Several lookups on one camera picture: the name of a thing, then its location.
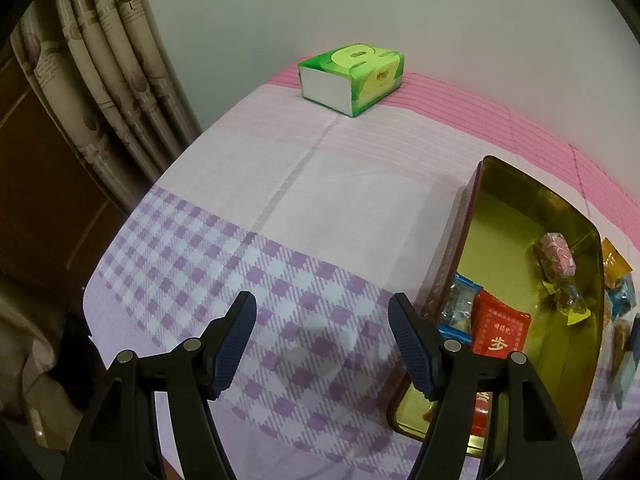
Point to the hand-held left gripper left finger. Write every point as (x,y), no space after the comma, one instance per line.
(234,346)

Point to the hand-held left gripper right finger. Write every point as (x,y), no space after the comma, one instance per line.
(412,352)

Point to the blue-edged clear snack packet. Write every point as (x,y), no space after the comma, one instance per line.
(460,310)

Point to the red snack packet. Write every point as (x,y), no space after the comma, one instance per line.
(500,330)
(480,410)

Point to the maroon and gold tin box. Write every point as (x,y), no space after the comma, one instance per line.
(500,220)

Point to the clear candy with yellow ends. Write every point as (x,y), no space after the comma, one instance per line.
(570,302)

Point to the pink patterned candy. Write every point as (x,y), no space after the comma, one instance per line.
(556,257)

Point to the clear packet of golden snack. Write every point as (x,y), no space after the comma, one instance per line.
(620,335)

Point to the blue packet with red mark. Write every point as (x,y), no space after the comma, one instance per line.
(624,292)

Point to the yellow snack packet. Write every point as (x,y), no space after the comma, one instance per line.
(612,260)

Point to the pink and purple checked sheet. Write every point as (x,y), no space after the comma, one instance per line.
(300,210)

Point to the beige cloth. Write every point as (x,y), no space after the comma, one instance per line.
(30,350)

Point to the brown wooden door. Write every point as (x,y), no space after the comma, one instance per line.
(40,185)

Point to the green tissue pack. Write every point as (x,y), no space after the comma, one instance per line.
(360,75)

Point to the beige patterned curtain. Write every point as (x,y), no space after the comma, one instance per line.
(100,60)

